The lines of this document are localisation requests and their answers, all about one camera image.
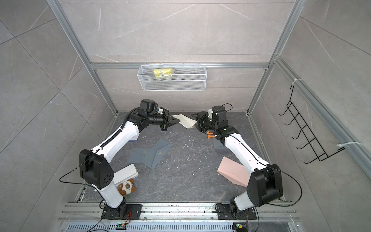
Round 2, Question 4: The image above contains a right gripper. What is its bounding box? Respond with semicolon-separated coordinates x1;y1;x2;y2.
191;112;218;133

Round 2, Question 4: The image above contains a cream letter paper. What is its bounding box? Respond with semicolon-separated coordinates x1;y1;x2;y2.
172;114;197;129

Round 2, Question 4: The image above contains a grey envelope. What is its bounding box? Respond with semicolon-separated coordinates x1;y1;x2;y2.
141;139;173;170
128;148;151;165
213;138;229;151

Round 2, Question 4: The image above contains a pink envelope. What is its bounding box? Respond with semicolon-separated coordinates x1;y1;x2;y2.
217;157;250;187

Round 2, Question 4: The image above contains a blue bordered letter paper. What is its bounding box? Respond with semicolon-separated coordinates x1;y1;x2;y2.
129;133;140;142

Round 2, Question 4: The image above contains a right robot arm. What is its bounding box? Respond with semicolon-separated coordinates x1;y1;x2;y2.
191;105;298;214

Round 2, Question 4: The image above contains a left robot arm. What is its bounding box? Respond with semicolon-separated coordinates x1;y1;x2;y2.
76;99;180;209

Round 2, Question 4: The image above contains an orange shark plush toy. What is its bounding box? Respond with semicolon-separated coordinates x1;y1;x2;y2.
206;130;215;139

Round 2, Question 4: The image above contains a yellow packet in basket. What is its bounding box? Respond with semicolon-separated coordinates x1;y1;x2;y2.
152;68;175;78

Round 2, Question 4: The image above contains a white rectangular box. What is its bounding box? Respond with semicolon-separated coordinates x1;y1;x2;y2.
113;164;139;187

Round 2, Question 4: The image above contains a brown panda plush toy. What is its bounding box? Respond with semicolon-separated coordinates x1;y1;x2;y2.
117;179;136;196

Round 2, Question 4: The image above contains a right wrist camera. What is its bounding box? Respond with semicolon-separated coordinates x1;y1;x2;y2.
208;109;213;118

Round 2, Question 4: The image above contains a white wire mesh basket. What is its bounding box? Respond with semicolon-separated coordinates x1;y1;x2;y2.
137;64;207;91

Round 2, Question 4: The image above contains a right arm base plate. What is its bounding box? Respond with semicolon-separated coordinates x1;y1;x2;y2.
214;203;257;220

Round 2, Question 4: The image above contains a black wire hook rack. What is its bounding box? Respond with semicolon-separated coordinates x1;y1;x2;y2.
279;86;345;164

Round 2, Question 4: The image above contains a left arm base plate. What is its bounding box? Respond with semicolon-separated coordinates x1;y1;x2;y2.
101;204;143;220

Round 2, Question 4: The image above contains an aluminium rail base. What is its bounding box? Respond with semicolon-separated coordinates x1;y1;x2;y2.
52;203;304;232

